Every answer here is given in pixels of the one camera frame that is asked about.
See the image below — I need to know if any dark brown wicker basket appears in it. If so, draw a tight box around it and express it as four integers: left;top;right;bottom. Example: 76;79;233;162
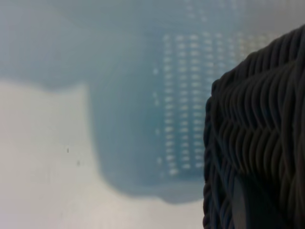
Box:
203;23;305;229

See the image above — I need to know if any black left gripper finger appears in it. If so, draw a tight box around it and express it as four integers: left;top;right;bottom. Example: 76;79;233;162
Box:
231;176;248;229

